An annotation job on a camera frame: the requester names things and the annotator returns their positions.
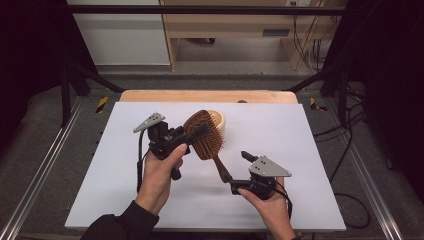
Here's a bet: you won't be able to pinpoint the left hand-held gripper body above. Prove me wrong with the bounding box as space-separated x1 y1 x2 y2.
133 112 191 181

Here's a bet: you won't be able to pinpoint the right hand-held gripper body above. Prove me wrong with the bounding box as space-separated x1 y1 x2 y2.
248 155 293 201

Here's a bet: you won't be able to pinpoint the wooden hairbrush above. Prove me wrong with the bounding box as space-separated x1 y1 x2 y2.
183 109 234 184

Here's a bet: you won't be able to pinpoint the cream ringed duck cup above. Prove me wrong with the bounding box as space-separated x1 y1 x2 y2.
206 109 227 136

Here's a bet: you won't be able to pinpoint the person's left hand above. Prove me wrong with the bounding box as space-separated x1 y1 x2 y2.
134 143 188 216

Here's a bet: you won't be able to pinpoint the person's right hand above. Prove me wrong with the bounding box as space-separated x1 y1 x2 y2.
238 178 296 233

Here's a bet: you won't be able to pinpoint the yellow black tape marker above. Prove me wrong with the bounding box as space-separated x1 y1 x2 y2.
309 97 329 113
95 96 110 114

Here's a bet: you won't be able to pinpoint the white partition panel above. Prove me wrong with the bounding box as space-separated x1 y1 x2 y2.
66 0 172 66

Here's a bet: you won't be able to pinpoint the light wooden office desk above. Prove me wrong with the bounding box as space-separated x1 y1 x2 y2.
159 0 348 72

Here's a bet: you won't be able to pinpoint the dark rectangular desk label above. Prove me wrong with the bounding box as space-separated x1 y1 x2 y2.
262 29 290 37

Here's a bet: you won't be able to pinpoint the black curtain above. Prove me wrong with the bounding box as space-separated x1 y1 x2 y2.
0 0 98 148
324 0 424 201

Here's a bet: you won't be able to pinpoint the white power socket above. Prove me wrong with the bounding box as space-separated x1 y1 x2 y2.
286 0 312 8

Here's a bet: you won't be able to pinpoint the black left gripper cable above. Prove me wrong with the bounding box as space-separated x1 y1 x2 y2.
135 129 150 194

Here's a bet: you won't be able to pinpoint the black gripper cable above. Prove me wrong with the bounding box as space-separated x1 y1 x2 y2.
273 179 294 221
135 129 150 194

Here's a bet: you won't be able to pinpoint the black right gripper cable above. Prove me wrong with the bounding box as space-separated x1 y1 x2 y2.
273 179 294 221

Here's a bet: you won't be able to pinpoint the black floor cables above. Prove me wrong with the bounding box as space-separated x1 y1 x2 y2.
313 83 372 231

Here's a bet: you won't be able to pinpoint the black metal frame strut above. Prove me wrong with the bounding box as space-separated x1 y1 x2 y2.
60 62 126 128
283 64 351 127

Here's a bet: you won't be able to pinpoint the black horizontal frame bar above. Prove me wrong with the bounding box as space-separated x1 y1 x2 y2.
66 5 348 16

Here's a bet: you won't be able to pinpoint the aluminium floor rail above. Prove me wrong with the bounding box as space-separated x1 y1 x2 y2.
326 98 405 240
0 96 84 240

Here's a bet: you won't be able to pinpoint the black desk cables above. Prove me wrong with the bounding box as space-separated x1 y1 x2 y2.
292 14 334 72

